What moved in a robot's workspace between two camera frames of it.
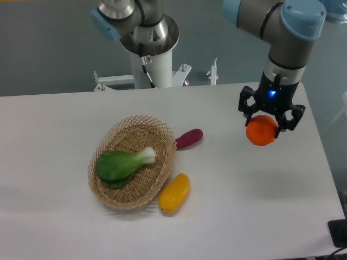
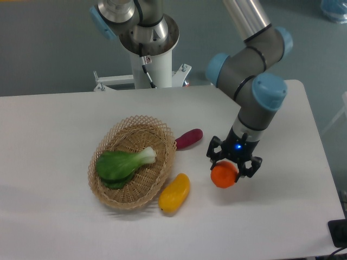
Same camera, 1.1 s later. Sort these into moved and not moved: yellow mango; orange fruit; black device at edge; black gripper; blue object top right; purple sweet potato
Moved: black gripper; orange fruit
Not moved: blue object top right; purple sweet potato; black device at edge; yellow mango
